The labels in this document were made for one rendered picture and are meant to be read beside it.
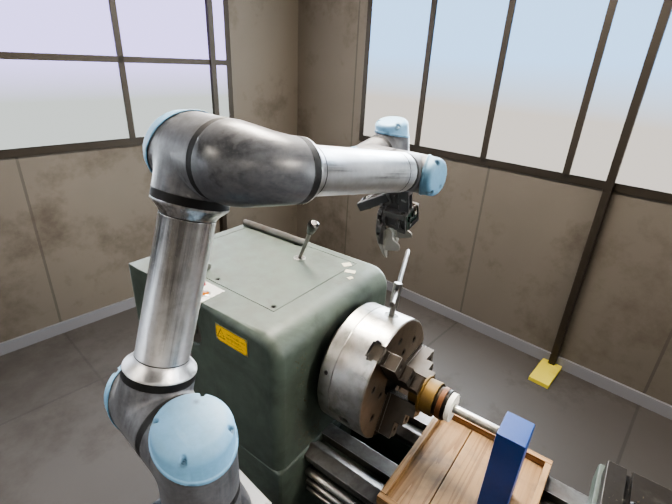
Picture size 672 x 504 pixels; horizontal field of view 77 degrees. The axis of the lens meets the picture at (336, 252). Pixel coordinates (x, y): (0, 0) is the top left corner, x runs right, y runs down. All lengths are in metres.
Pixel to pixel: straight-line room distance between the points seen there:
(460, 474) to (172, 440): 0.77
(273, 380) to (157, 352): 0.34
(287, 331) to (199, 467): 0.41
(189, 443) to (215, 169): 0.37
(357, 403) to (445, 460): 0.33
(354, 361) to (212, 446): 0.44
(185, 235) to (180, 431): 0.27
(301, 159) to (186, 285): 0.26
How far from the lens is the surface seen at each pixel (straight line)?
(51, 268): 3.30
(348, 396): 1.01
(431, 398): 1.04
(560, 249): 2.95
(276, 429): 1.08
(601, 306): 3.01
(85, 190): 3.21
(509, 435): 1.02
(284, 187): 0.55
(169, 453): 0.65
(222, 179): 0.54
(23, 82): 3.03
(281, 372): 0.97
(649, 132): 2.72
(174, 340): 0.70
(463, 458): 1.25
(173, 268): 0.66
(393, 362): 0.98
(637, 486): 1.26
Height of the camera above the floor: 1.80
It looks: 25 degrees down
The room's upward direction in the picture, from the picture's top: 3 degrees clockwise
